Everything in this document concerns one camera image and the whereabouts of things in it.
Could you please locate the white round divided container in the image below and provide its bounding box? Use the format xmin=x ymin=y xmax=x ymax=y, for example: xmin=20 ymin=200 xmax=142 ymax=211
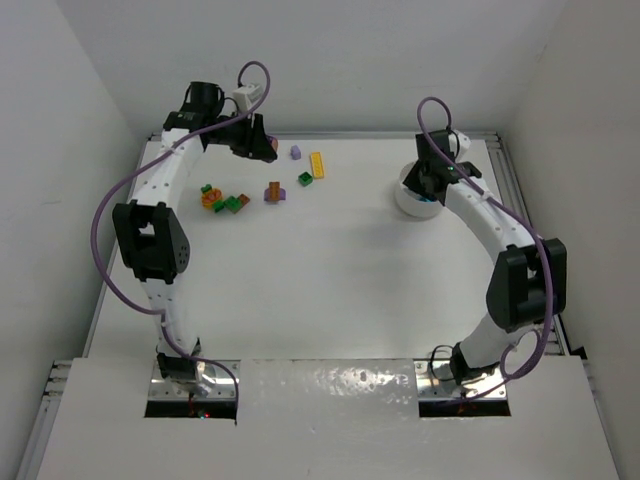
xmin=393 ymin=162 xmax=443 ymax=220

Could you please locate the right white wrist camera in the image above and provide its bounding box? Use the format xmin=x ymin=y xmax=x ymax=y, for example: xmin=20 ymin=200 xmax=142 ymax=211
xmin=448 ymin=130 xmax=471 ymax=163

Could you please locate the purple lego plate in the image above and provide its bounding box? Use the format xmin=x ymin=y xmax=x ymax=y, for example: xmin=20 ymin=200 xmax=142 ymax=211
xmin=268 ymin=136 xmax=279 ymax=151

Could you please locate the yellow long lego brick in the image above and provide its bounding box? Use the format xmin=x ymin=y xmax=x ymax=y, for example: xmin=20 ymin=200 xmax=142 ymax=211
xmin=309 ymin=152 xmax=325 ymax=179

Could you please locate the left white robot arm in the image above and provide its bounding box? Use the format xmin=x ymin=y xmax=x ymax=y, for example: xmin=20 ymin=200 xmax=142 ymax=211
xmin=112 ymin=82 xmax=277 ymax=385

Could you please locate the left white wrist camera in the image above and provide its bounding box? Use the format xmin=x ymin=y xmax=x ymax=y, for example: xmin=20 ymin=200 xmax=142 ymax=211
xmin=232 ymin=83 xmax=264 ymax=113

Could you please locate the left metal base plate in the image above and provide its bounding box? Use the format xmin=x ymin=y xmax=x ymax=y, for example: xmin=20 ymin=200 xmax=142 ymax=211
xmin=147 ymin=361 xmax=237 ymax=402

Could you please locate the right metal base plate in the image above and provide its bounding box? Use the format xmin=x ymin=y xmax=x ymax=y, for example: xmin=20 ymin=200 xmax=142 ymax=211
xmin=414 ymin=357 xmax=507 ymax=402

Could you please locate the purple cable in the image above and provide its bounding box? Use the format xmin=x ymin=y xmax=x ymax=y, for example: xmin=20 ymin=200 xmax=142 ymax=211
xmin=92 ymin=61 xmax=272 ymax=416
xmin=417 ymin=97 xmax=556 ymax=404

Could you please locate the small lavender lego brick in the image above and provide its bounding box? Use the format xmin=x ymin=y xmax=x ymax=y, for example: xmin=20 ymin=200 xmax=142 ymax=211
xmin=289 ymin=145 xmax=302 ymax=160

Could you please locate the orange round lego piece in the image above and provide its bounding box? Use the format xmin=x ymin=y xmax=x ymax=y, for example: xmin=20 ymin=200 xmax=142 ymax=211
xmin=201 ymin=187 xmax=224 ymax=211

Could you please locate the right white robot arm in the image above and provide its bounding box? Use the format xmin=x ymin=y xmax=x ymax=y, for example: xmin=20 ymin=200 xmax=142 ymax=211
xmin=402 ymin=129 xmax=567 ymax=384

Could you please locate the metal base plate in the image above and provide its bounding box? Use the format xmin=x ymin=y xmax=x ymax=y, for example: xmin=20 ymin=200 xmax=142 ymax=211
xmin=147 ymin=361 xmax=237 ymax=402
xmin=414 ymin=357 xmax=507 ymax=402

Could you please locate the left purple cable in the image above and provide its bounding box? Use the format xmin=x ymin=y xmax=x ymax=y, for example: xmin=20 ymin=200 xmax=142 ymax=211
xmin=92 ymin=61 xmax=272 ymax=416

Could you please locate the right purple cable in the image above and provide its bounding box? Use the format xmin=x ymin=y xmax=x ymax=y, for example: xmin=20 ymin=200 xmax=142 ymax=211
xmin=417 ymin=97 xmax=556 ymax=404

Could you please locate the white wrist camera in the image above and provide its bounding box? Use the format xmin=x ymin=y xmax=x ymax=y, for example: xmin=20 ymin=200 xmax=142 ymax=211
xmin=232 ymin=83 xmax=264 ymax=113
xmin=448 ymin=130 xmax=471 ymax=163

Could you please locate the dark green lego brick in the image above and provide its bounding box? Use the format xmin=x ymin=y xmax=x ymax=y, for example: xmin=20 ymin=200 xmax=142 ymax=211
xmin=298 ymin=172 xmax=314 ymax=187

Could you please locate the brown and purple lego stack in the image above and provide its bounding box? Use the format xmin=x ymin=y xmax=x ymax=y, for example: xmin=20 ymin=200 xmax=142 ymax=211
xmin=263 ymin=181 xmax=286 ymax=203

